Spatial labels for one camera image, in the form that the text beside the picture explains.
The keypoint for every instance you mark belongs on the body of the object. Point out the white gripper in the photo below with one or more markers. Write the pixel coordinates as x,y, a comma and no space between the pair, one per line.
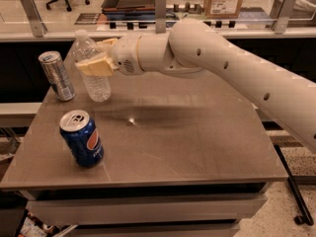
125,56

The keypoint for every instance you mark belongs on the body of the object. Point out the clear plastic water bottle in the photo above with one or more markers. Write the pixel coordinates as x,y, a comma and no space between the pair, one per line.
84,47

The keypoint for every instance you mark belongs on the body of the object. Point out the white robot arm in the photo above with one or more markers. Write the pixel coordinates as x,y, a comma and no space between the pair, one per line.
192,47

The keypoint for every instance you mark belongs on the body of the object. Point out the silver redbull can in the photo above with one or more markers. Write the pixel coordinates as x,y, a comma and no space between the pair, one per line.
57,76

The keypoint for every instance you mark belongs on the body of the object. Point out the blue pepsi can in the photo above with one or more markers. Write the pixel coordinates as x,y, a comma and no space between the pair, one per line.
80,133

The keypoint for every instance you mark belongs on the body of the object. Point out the brown cardboard box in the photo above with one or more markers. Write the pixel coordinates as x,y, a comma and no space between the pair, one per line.
222,9

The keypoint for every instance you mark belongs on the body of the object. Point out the grey drawer cabinet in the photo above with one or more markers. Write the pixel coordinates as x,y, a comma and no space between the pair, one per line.
151,210

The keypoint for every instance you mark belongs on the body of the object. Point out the black floor bar with wheel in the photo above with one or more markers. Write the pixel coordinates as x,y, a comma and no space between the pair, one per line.
305,217

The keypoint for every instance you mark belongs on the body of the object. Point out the left metal glass bracket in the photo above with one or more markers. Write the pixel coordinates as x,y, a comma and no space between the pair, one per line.
38,27

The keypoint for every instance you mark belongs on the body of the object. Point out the metal glass bracket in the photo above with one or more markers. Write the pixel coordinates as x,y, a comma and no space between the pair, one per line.
38,27
160,16
283,16

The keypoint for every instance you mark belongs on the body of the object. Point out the middle metal glass bracket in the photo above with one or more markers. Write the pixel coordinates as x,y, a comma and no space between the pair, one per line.
160,16

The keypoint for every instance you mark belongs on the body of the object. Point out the right metal glass bracket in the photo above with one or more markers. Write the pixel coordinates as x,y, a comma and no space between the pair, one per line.
283,16

